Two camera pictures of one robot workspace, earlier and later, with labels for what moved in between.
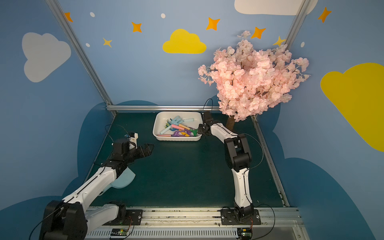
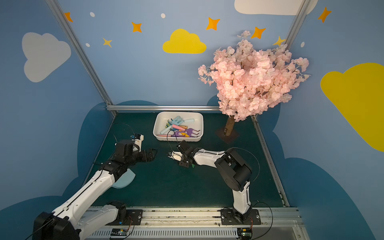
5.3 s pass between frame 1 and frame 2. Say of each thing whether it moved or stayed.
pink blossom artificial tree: stayed
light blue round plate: stayed
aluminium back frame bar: stayed
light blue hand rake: stayed
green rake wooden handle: moved
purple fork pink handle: moved
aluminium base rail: stayed
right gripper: moved
